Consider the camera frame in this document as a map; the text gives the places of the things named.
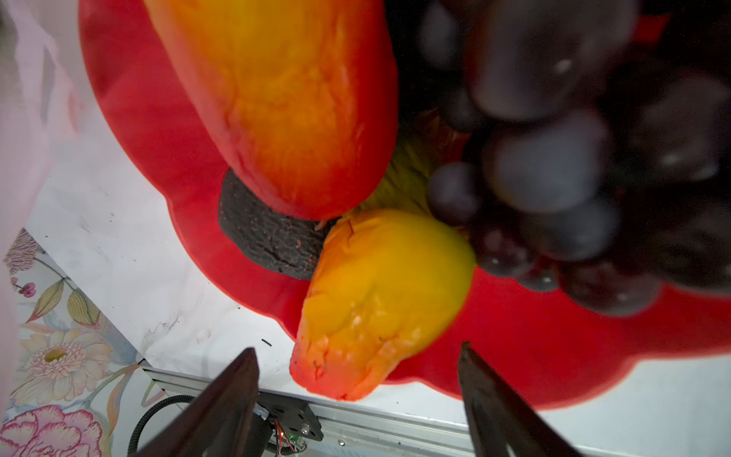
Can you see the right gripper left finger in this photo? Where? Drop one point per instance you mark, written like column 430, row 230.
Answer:
column 218, row 421

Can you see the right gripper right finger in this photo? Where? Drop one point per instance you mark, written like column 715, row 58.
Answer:
column 500, row 423

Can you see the red flower-shaped plate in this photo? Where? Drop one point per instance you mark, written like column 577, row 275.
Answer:
column 552, row 352

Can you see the dark avocado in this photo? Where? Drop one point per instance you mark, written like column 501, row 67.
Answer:
column 271, row 240

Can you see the dark purple grape bunch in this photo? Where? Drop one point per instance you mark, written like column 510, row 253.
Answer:
column 598, row 157

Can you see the green cucumber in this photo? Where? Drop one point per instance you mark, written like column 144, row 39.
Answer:
column 423, row 145

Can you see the large orange red mango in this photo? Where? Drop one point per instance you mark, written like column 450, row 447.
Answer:
column 301, row 98

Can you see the pink plastic bag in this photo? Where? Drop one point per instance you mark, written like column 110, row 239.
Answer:
column 39, row 106

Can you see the small orange red mango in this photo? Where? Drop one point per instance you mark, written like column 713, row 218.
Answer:
column 387, row 285

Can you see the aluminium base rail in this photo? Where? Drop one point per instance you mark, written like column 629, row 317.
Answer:
column 330, row 429

